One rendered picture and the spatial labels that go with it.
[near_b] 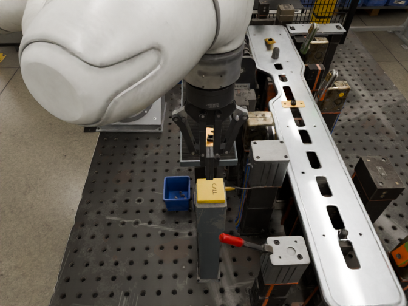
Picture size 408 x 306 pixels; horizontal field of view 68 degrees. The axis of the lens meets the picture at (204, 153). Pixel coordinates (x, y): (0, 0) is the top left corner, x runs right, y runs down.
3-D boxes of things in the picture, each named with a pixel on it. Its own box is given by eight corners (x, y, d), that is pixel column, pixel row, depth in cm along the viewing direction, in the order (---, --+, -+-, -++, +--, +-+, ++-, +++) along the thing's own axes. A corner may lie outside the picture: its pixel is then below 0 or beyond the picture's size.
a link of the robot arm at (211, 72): (249, 54, 38) (244, 93, 42) (240, 22, 44) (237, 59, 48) (176, 56, 38) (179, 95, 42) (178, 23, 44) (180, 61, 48)
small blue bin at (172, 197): (190, 212, 116) (190, 199, 109) (165, 213, 115) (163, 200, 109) (190, 189, 123) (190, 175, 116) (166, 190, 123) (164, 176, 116)
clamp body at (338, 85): (329, 154, 136) (358, 90, 111) (302, 155, 136) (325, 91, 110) (323, 139, 142) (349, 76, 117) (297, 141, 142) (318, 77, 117)
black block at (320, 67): (313, 122, 151) (331, 71, 129) (292, 122, 151) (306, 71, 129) (309, 112, 156) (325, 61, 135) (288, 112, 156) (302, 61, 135)
